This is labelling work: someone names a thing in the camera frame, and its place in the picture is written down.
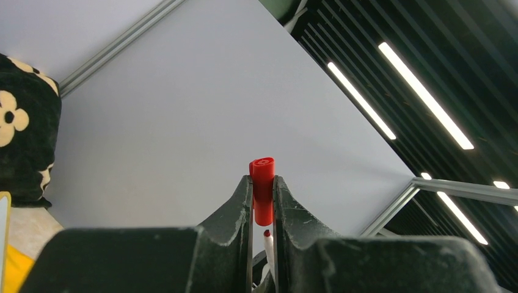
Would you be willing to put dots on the aluminium corner frame post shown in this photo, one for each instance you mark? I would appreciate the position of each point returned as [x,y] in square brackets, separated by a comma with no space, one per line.
[90,67]

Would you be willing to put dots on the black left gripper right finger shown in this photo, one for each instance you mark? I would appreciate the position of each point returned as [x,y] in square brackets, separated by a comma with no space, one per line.
[311,257]

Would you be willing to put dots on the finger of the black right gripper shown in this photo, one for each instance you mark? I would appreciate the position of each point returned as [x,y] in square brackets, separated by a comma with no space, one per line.
[262,280]

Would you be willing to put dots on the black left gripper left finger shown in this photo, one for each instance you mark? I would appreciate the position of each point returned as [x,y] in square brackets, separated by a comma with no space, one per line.
[213,256]

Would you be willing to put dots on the red marker cap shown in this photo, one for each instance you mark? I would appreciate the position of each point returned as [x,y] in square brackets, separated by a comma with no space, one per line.
[262,173]

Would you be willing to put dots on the yellow framed whiteboard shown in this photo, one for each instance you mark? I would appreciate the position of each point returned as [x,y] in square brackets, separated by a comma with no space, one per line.
[5,216]

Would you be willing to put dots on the black floral pillow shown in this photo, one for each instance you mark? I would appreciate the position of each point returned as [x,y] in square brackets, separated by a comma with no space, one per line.
[30,115]

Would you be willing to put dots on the yellow zippered fabric pouch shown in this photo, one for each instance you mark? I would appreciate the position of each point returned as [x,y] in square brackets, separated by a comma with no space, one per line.
[17,267]

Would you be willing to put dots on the red capped white marker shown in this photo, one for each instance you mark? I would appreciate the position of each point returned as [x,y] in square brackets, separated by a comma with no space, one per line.
[269,250]

